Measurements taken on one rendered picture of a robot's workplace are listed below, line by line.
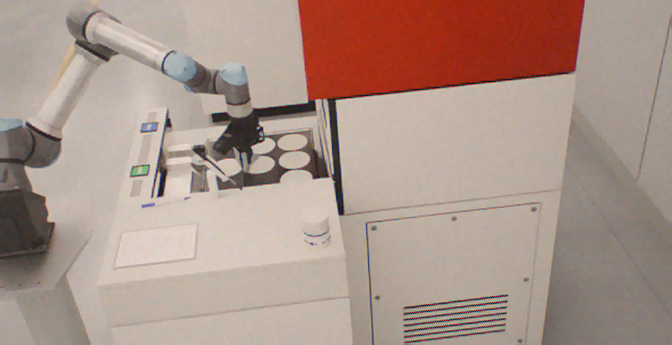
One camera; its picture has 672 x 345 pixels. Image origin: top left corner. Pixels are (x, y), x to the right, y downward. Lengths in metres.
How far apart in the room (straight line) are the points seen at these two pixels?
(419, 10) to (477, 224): 0.75
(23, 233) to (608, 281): 2.26
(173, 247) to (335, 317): 0.47
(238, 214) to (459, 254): 0.76
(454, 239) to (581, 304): 0.95
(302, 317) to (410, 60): 0.74
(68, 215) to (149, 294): 0.61
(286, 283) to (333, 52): 0.61
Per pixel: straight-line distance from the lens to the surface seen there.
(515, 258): 2.44
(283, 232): 1.91
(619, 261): 3.36
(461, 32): 1.94
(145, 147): 2.40
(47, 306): 2.45
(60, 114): 2.37
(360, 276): 2.35
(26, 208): 2.22
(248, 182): 2.23
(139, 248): 1.96
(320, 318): 1.97
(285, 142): 2.40
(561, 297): 3.14
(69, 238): 2.33
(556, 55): 2.06
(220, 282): 1.86
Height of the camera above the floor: 2.17
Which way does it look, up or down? 34 degrees down
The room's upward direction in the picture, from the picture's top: 5 degrees counter-clockwise
